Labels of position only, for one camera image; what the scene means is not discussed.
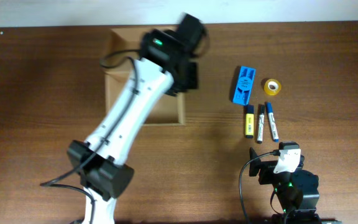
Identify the brown cardboard box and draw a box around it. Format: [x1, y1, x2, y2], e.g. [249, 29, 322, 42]
[102, 27, 185, 126]

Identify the yellow highlighter black cap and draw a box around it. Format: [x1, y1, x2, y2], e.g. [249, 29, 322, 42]
[245, 105, 254, 139]

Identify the black whiteboard marker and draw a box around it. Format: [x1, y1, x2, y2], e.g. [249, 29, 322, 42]
[257, 105, 265, 144]

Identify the blue whiteboard duster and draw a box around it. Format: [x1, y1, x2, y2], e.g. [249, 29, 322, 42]
[232, 66, 256, 106]

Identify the yellow tape roll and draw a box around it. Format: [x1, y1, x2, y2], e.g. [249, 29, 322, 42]
[264, 79, 282, 96]

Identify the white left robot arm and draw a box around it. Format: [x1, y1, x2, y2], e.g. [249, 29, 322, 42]
[67, 14, 208, 223]

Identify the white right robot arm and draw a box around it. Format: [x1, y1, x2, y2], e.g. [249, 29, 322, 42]
[249, 148, 341, 224]

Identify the blue whiteboard marker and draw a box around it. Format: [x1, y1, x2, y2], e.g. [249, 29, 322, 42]
[266, 102, 279, 142]

